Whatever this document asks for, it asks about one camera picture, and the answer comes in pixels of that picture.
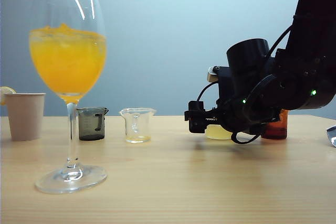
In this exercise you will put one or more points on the yellow lemon slice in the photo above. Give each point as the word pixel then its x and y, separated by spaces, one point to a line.
pixel 5 91

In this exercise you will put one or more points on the wine glass with orange juice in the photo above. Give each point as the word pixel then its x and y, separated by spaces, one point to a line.
pixel 68 64

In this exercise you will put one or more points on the beige paper cup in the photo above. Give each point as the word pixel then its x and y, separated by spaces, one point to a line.
pixel 25 119

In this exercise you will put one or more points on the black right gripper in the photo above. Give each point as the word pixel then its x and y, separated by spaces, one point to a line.
pixel 223 93

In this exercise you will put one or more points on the silver metal scoop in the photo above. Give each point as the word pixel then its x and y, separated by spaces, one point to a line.
pixel 331 136

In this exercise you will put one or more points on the clear glass measuring cup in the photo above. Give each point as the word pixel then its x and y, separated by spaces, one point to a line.
pixel 128 127

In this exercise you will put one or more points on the smoky grey measuring cup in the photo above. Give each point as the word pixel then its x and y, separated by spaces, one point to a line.
pixel 90 129

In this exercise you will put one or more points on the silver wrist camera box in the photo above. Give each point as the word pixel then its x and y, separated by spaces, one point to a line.
pixel 211 75

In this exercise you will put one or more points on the amber measuring cup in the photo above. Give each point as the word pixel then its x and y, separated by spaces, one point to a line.
pixel 275 129

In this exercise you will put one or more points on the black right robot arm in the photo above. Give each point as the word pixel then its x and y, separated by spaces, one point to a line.
pixel 309 37

